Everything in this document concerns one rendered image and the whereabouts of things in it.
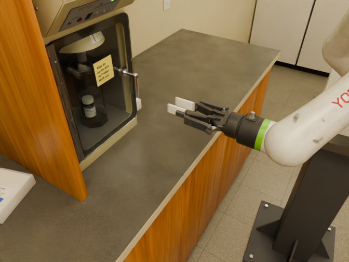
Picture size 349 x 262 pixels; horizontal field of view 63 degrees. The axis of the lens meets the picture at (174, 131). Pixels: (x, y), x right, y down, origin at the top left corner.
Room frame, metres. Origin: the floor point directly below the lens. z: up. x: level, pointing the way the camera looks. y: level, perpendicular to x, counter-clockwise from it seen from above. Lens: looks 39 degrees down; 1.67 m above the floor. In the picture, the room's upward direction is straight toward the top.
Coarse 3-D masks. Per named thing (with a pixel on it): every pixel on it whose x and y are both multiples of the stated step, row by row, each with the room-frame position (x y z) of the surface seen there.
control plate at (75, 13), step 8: (104, 0) 0.73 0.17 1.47; (80, 8) 0.67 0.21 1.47; (88, 8) 0.70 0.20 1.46; (96, 8) 0.73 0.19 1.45; (104, 8) 0.77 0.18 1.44; (112, 8) 0.81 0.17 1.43; (72, 16) 0.66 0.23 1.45; (80, 16) 0.70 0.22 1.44; (96, 16) 0.77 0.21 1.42; (64, 24) 0.66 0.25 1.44; (72, 24) 0.69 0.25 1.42
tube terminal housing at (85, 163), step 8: (120, 8) 0.91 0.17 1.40; (104, 16) 0.84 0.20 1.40; (80, 24) 0.77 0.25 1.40; (88, 24) 0.79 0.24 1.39; (64, 32) 0.72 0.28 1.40; (72, 32) 0.74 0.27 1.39; (48, 40) 0.67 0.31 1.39; (136, 120) 0.92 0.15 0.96; (128, 128) 0.88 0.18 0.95; (120, 136) 0.84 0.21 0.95; (104, 144) 0.77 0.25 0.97; (112, 144) 0.80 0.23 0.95; (96, 152) 0.73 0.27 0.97; (88, 160) 0.70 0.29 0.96; (80, 168) 0.66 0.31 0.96
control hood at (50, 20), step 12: (36, 0) 0.64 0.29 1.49; (48, 0) 0.62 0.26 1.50; (60, 0) 0.60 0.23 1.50; (72, 0) 0.62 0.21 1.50; (84, 0) 0.65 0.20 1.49; (96, 0) 0.70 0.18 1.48; (120, 0) 0.82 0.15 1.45; (132, 0) 0.89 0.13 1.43; (36, 12) 0.65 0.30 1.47; (48, 12) 0.62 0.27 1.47; (60, 12) 0.61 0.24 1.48; (108, 12) 0.82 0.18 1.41; (48, 24) 0.63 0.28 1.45; (60, 24) 0.65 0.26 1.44; (48, 36) 0.65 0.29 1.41
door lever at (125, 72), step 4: (124, 72) 0.87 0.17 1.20; (128, 72) 0.87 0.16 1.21; (132, 76) 0.85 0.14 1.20; (136, 76) 0.84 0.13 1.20; (132, 80) 0.85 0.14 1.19; (136, 80) 0.85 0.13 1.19; (136, 84) 0.85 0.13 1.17; (136, 88) 0.85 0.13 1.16; (136, 92) 0.85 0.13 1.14; (136, 96) 0.84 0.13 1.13
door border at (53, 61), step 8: (48, 48) 0.66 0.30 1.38; (56, 56) 0.67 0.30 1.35; (56, 64) 0.66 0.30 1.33; (56, 72) 0.66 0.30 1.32; (56, 80) 0.65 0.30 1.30; (64, 88) 0.67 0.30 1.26; (64, 96) 0.66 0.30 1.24; (64, 104) 0.66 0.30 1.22; (64, 112) 0.65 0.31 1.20; (72, 120) 0.67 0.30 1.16; (72, 128) 0.66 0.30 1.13; (80, 152) 0.66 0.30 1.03; (80, 160) 0.66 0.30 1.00
